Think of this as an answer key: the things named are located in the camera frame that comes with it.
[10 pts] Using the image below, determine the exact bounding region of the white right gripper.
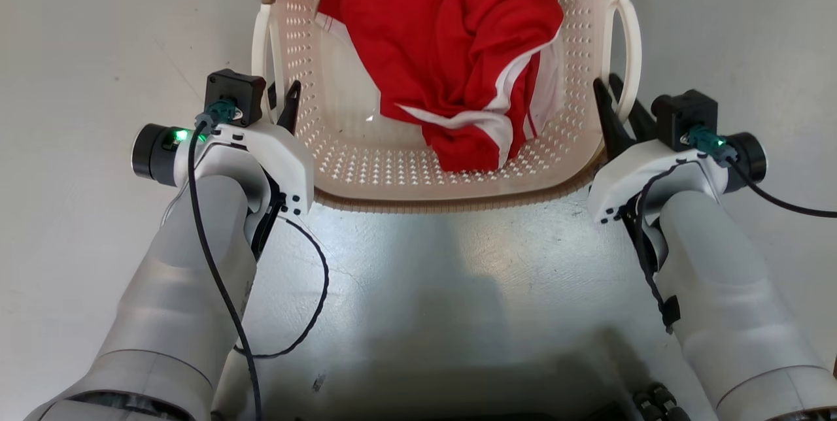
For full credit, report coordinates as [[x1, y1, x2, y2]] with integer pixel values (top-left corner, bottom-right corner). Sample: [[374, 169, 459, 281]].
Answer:
[[587, 73, 730, 225]]

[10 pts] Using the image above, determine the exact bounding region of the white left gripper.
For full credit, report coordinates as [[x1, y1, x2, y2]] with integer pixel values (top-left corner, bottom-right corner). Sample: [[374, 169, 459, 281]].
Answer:
[[196, 80, 316, 216]]

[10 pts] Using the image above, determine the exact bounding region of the pale pink plastic laundry basket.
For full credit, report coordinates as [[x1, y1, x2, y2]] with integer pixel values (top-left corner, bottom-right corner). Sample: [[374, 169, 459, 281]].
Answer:
[[252, 0, 643, 215]]

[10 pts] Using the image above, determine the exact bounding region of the red garment with white stripes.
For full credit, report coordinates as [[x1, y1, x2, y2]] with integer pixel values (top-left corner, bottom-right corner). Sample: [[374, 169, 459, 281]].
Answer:
[[315, 0, 565, 174]]

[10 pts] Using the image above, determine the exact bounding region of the thin braided right gripper cable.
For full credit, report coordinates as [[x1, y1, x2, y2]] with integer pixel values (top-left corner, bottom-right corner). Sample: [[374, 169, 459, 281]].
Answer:
[[629, 161, 682, 335]]

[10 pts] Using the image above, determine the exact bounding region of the thick black left camera cable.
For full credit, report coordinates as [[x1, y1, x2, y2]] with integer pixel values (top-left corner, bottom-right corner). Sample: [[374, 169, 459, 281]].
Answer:
[[187, 98, 264, 421]]

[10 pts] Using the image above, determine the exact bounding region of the thick black camera cable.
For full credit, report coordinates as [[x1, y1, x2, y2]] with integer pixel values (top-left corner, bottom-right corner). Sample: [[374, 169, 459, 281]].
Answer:
[[687, 124, 837, 220], [187, 98, 264, 421]]

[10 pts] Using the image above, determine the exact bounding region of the thick black right camera cable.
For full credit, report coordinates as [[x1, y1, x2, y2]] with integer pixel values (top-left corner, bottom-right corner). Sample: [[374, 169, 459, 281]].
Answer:
[[687, 124, 837, 220]]

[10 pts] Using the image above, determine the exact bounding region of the thin black left gripper cable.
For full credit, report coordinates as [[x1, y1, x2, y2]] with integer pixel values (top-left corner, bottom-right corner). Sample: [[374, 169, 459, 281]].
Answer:
[[232, 214, 330, 360]]

